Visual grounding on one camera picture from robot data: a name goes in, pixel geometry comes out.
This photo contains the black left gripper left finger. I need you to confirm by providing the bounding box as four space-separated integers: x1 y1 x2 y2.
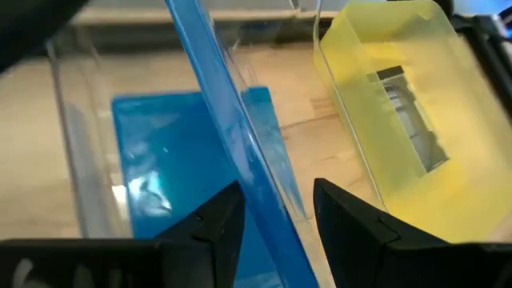
0 179 246 288

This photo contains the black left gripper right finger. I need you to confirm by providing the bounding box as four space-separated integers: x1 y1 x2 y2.
313 178 512 288

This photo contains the blue plastic disc case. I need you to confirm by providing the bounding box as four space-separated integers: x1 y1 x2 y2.
163 0 321 288
110 86 309 288

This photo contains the clear plastic bin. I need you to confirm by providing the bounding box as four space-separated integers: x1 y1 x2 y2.
43 0 389 288

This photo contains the yellow plastic bin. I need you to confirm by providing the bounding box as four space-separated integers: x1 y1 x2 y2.
313 0 512 246

